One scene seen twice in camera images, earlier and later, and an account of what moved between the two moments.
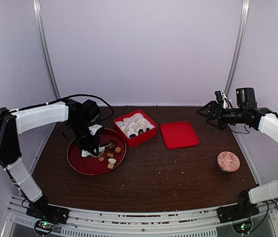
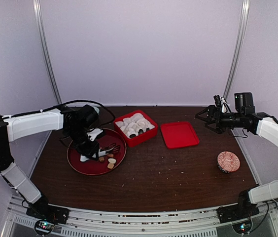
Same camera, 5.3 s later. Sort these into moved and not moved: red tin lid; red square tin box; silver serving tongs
Moved: silver serving tongs
Not moved: red square tin box; red tin lid
